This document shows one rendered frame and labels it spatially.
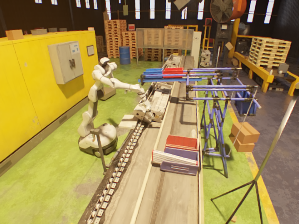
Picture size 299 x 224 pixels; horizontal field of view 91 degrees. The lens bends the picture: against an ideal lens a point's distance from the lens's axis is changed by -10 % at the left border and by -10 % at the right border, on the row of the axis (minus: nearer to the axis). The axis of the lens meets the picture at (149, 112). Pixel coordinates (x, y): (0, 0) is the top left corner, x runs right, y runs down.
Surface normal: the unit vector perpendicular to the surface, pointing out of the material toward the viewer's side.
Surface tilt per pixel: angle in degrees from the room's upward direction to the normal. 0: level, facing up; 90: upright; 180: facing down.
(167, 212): 0
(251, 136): 90
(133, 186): 0
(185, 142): 88
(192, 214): 1
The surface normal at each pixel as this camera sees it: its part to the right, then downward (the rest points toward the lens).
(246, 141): 0.13, 0.48
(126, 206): 0.00, -0.88
